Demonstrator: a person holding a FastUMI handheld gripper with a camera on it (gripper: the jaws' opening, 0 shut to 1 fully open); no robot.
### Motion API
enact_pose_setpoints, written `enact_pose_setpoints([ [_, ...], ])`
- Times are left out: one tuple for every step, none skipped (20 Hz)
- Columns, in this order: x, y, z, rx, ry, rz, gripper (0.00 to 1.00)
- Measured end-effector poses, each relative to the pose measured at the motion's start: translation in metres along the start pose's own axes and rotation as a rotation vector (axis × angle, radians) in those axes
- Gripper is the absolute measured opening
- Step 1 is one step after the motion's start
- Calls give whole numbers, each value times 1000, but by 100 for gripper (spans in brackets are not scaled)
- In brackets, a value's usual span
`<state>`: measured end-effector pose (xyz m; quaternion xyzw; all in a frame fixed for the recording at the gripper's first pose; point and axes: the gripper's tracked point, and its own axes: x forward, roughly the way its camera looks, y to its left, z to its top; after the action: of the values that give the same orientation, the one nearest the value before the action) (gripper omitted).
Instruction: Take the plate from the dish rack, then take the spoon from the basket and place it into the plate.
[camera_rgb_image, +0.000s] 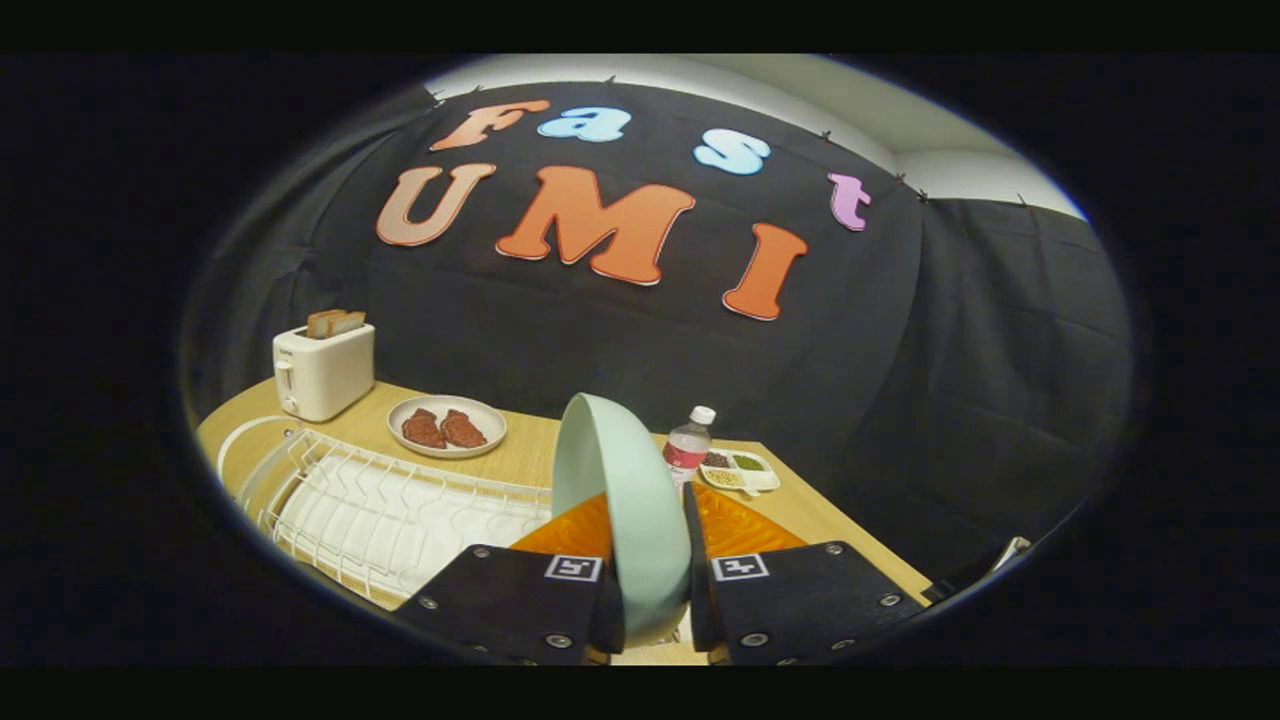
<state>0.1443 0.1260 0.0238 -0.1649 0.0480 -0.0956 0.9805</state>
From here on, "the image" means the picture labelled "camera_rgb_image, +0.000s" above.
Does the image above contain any white divided condiment dish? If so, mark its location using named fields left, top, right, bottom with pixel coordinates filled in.
left=698, top=449, right=781, bottom=497

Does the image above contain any white plate with meat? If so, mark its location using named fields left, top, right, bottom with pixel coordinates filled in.
left=387, top=395, right=508, bottom=460

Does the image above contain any mint green plate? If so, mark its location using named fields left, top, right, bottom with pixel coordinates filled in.
left=551, top=392, right=693, bottom=649

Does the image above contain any white toaster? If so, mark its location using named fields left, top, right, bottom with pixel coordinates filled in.
left=272, top=322, right=377, bottom=423

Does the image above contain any black backdrop cloth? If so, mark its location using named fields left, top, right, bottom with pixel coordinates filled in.
left=185, top=82, right=1136, bottom=601

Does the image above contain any clear bottle with red label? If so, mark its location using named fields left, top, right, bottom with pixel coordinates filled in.
left=662, top=405, right=717, bottom=491

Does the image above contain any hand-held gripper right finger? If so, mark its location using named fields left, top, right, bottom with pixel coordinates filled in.
left=683, top=480, right=926, bottom=666

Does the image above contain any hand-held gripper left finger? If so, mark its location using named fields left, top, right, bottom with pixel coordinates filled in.
left=392, top=490, right=626, bottom=666

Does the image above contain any red-brown meat piece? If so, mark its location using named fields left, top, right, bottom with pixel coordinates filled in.
left=441, top=409, right=488, bottom=449
left=402, top=408, right=447, bottom=449

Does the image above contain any white wire dish rack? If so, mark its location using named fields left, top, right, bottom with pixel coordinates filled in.
left=218, top=415, right=553, bottom=611

